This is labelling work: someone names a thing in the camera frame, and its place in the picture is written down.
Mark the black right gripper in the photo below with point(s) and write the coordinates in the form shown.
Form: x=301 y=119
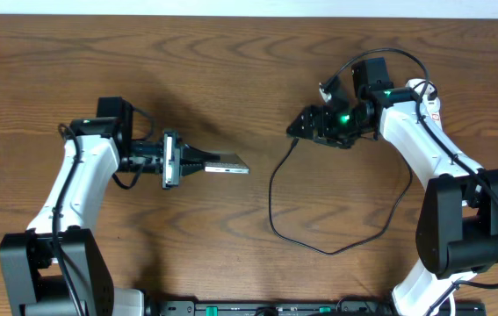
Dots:
x=323 y=111

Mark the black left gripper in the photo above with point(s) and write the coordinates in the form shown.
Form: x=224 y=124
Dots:
x=190 y=157

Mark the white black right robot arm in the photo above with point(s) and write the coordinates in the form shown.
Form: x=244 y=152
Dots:
x=457 y=232

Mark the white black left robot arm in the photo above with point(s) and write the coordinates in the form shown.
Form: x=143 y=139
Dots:
x=55 y=266

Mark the white power strip socket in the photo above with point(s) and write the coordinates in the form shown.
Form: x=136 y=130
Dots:
x=431 y=102

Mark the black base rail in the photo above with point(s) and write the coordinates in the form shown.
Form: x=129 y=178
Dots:
x=346 y=307

